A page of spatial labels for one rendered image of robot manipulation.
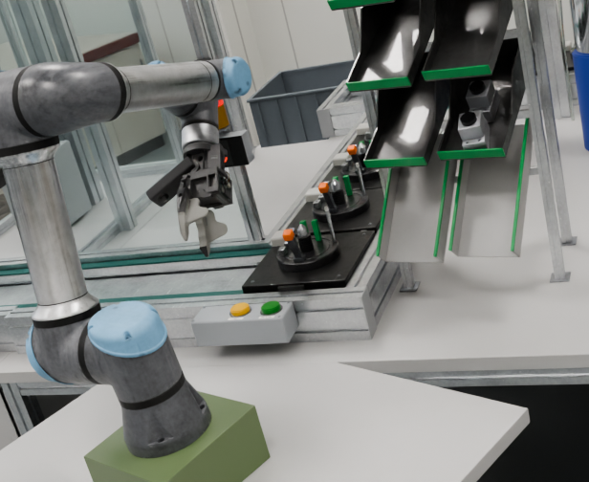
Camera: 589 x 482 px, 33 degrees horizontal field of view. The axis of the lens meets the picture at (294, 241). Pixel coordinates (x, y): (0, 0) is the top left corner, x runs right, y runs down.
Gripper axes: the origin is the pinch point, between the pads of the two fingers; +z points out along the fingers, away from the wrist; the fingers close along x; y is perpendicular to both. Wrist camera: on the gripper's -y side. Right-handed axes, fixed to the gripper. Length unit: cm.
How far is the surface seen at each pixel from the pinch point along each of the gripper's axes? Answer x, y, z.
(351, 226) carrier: 44, 19, -17
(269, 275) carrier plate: 28.5, 4.2, -2.5
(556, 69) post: 103, 69, -80
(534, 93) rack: 12, 67, -22
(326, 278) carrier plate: 25.7, 18.1, 1.8
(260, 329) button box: 18.8, 5.5, 12.7
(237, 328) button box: 18.7, 0.5, 11.6
